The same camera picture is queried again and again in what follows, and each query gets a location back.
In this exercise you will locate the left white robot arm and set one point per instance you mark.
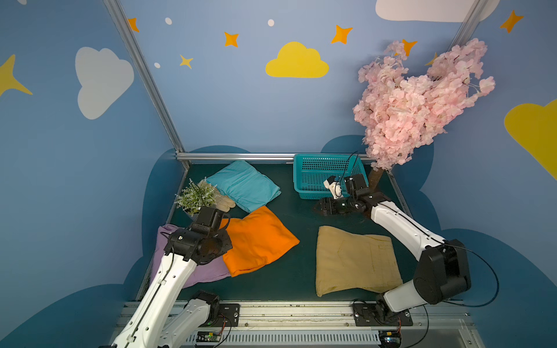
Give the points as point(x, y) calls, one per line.
point(205, 240)

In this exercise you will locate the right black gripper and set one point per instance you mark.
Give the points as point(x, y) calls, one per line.
point(338, 205)

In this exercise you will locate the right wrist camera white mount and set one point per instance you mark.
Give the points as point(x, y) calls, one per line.
point(334, 186)

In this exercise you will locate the right green circuit board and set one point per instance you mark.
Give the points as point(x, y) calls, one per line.
point(389, 339)

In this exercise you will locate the small potted green plant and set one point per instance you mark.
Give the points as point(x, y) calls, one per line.
point(194, 196)

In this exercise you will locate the teal pants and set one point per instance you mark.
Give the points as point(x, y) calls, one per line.
point(246, 186)

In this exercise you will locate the left green circuit board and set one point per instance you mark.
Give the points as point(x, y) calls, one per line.
point(208, 337)

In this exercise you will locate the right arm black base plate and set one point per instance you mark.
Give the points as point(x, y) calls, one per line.
point(367, 314)

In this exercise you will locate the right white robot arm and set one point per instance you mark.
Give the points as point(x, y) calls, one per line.
point(443, 267)

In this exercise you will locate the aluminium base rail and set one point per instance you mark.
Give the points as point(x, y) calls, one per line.
point(331, 324)

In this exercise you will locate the purple folded shirt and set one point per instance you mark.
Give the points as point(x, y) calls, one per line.
point(213, 271)

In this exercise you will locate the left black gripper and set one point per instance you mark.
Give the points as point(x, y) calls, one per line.
point(191, 242)

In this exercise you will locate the teal plastic basket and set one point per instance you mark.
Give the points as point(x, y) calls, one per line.
point(312, 170)

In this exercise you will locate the green circuit board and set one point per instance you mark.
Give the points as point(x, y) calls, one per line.
point(389, 339)
point(208, 337)

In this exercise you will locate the beige folded cloth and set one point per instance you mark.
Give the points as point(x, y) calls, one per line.
point(223, 203)

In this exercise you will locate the khaki pants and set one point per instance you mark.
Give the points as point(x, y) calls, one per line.
point(352, 261)

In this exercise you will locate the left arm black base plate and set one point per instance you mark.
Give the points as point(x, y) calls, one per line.
point(226, 311)

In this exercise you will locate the orange pants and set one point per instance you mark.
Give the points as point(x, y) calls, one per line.
point(257, 240)

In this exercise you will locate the pink cherry blossom tree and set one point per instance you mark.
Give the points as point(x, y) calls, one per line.
point(401, 113)

